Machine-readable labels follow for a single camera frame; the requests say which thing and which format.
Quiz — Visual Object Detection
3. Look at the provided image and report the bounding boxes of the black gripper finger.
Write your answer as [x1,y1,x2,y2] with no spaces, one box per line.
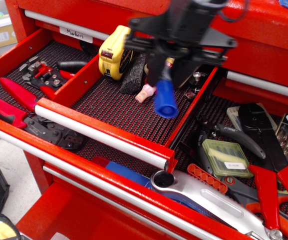
[171,58,202,88]
[147,50,167,81]

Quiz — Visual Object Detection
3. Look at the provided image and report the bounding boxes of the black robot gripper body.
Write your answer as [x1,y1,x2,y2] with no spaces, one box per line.
[124,0,237,63]

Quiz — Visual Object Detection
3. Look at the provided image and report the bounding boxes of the blue capped white marker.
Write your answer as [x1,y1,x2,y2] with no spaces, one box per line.
[154,57,179,119]

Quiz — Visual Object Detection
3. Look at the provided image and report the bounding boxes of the red upper open drawer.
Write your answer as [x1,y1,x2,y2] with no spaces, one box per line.
[0,29,211,169]

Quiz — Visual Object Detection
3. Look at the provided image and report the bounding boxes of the red open drawer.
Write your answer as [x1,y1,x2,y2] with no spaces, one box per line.
[0,29,211,169]
[0,85,288,240]

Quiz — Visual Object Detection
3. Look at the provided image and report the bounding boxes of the red lower open drawer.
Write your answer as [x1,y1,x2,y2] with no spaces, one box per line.
[0,85,288,240]

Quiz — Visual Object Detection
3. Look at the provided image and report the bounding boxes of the small silver knob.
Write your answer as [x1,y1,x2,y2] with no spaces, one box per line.
[193,72,202,82]

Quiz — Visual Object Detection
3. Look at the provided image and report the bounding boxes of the dark grey foam block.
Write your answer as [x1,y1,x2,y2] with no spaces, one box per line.
[120,53,146,95]

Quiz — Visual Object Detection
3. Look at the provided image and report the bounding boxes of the white glue bottle red cap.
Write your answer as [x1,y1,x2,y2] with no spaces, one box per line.
[135,57,177,104]

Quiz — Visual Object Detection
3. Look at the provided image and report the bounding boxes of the yellow tape measure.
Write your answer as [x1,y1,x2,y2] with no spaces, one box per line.
[98,25,133,81]

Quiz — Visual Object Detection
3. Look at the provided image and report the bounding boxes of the clear plastic bit case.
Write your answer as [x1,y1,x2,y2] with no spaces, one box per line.
[226,103,278,132]

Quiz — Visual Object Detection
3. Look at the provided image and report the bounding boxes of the white markers label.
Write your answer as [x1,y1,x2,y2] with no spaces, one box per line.
[59,26,93,44]

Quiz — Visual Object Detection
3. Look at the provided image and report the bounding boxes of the red tool chest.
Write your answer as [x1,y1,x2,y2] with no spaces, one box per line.
[6,0,288,240]

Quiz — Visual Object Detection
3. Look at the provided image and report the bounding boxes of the green transparent bit case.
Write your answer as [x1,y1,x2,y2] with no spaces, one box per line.
[202,139,253,178]

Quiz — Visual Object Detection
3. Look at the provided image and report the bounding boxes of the red bit holder strip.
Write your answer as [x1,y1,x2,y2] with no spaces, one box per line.
[187,163,228,194]

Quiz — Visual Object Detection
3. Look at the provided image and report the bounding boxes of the silver metal hand tool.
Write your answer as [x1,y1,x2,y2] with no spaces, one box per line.
[150,170,283,240]

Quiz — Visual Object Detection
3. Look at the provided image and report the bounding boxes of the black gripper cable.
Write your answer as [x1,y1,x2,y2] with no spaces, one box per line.
[218,0,249,24]

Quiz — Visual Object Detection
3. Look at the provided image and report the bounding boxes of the grey handled pliers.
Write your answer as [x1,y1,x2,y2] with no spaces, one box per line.
[194,117,266,177]

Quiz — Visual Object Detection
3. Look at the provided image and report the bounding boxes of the black tool handle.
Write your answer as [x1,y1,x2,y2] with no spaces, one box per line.
[56,59,88,74]

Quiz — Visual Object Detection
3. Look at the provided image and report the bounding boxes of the black crimper red handles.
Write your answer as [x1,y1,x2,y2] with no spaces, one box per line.
[238,103,288,230]

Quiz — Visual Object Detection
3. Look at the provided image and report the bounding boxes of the red handled wire stripper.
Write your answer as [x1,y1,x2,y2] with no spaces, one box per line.
[0,56,74,112]

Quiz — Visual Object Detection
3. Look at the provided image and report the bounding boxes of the red handled crimping tool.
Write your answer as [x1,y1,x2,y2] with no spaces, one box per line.
[0,91,87,152]

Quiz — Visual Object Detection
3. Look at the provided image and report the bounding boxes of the orange handled cutters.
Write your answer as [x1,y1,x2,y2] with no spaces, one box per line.
[242,194,288,240]

